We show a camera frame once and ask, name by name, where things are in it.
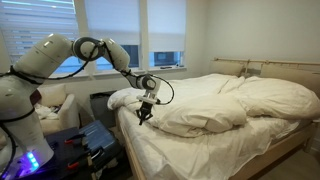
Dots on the light wooden bed frame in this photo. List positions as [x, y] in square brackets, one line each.
[266, 143]

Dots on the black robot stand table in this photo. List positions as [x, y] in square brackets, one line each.
[72, 161]

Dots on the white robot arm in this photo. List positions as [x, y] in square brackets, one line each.
[28, 149]

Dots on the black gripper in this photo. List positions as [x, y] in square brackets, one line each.
[144, 112]

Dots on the dark bin beside bed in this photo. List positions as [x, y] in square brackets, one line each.
[100, 109]

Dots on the white window blinds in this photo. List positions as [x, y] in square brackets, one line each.
[24, 22]

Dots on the blue black suitcase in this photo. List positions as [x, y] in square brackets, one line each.
[100, 142]

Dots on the white duvet blanket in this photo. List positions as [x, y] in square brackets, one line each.
[217, 103]

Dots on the beige armchair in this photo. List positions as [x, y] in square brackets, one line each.
[57, 109]

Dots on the white mattress with sheet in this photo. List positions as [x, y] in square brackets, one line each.
[200, 150]

